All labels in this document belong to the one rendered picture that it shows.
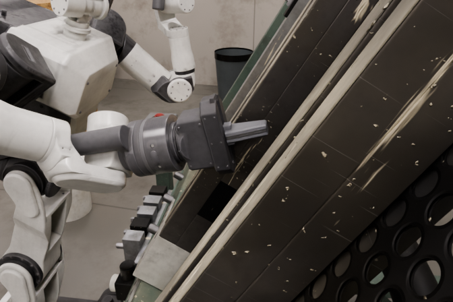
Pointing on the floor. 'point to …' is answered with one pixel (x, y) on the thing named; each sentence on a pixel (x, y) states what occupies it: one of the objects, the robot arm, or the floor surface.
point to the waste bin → (229, 67)
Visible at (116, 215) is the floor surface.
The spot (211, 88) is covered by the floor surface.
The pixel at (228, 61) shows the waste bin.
